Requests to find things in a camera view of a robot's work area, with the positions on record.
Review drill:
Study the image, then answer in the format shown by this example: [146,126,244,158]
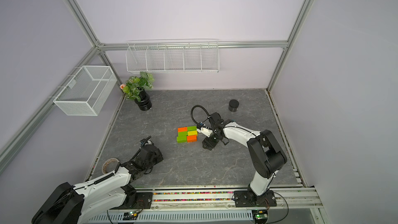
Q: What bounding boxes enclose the yellow block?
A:
[188,130,198,136]

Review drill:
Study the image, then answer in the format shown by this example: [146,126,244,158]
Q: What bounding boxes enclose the green block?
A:
[178,131,188,137]
[187,126,197,132]
[176,136,187,143]

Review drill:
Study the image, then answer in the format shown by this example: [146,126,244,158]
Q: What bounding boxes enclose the orange block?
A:
[177,127,187,133]
[187,135,198,143]

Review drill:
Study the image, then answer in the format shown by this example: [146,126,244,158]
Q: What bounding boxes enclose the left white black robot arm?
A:
[31,141,163,224]

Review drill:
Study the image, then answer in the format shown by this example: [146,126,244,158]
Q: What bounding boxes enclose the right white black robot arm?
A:
[196,113,288,197]

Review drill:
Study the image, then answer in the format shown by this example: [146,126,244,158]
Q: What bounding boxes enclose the black cylinder container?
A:
[228,99,239,112]

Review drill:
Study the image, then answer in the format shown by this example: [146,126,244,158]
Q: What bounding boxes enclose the tape roll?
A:
[102,158,120,175]

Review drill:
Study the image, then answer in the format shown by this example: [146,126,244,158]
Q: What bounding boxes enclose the green potted plant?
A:
[119,72,154,111]

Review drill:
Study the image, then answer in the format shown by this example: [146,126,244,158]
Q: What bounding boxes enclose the white mesh side basket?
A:
[53,65,117,116]

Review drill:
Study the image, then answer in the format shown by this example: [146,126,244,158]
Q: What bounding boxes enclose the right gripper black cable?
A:
[190,105,209,127]

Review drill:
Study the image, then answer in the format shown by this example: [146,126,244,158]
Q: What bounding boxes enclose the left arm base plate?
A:
[114,192,153,209]

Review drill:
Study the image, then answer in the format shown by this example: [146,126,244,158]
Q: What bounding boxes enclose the long white wire basket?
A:
[125,39,220,73]

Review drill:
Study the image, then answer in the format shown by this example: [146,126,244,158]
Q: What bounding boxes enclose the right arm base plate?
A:
[232,190,277,208]

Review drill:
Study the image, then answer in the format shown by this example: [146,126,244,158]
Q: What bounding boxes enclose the white vented cable duct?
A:
[87,210,254,224]

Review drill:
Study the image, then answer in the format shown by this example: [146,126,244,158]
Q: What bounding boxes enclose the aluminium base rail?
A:
[63,187,324,212]

